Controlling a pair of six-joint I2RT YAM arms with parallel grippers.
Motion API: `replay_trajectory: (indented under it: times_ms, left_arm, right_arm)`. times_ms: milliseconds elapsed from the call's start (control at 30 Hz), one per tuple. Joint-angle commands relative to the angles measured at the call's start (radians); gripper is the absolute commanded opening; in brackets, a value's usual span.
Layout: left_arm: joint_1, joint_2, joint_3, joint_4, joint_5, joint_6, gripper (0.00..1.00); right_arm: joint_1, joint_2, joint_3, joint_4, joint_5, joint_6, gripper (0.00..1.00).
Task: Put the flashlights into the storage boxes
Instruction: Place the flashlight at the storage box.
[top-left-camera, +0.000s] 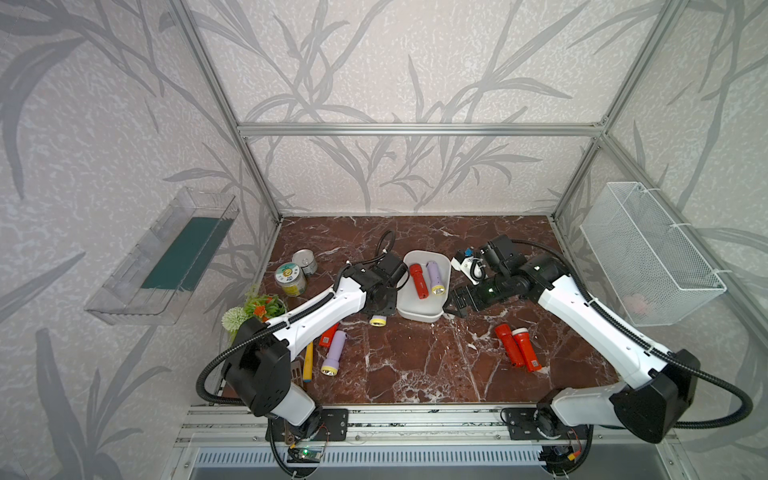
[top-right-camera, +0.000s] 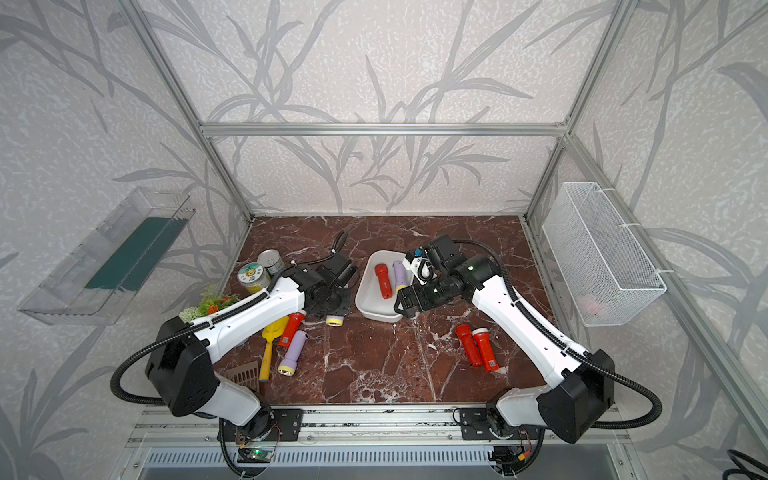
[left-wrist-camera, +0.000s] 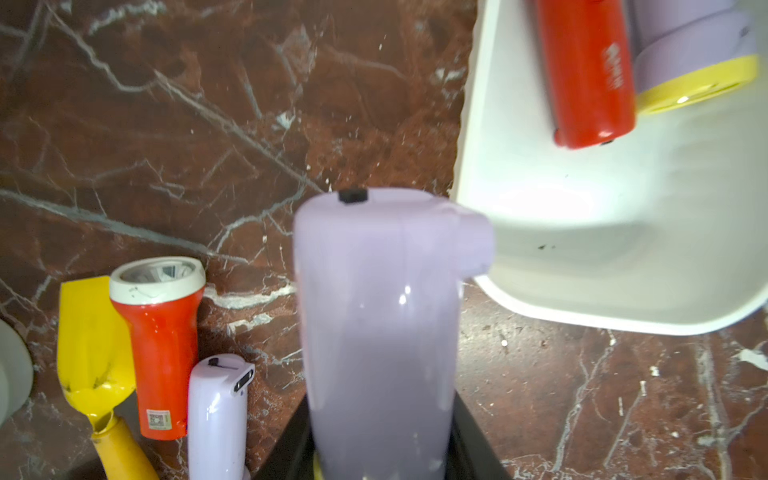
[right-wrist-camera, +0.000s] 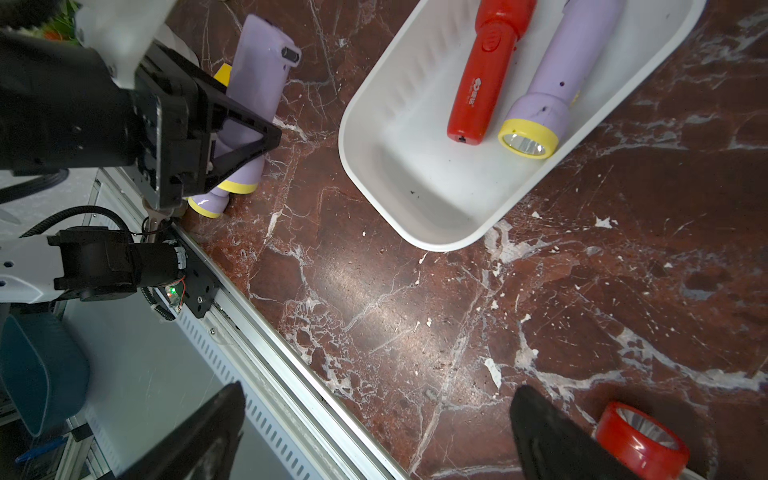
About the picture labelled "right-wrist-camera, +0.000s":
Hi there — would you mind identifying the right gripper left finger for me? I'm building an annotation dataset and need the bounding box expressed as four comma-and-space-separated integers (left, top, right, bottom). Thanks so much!
119, 382, 246, 479

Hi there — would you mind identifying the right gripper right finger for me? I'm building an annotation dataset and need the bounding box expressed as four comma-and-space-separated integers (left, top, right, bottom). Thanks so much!
509, 385, 637, 480

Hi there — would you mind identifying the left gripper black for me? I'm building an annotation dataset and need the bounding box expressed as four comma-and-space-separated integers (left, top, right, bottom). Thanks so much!
128, 40, 282, 210

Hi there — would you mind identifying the purple flashlight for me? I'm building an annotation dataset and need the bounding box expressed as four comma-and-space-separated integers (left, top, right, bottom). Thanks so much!
497, 0, 626, 160
212, 15, 302, 196
187, 177, 231, 219

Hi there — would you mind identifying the white plastic storage box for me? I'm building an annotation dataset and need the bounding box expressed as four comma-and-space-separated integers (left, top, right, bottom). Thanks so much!
338, 1, 705, 252

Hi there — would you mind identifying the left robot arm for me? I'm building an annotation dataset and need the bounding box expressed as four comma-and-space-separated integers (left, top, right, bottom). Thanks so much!
1, 1, 281, 304

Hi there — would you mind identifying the artificial flower plant pot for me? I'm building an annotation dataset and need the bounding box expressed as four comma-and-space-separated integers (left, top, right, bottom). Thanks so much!
35, 1, 80, 44

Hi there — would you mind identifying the teal bin outside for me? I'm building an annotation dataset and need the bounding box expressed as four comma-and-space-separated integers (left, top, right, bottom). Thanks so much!
1, 313, 90, 437

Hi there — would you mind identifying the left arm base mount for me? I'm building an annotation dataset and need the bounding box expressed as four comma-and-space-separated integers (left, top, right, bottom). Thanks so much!
138, 228, 221, 322

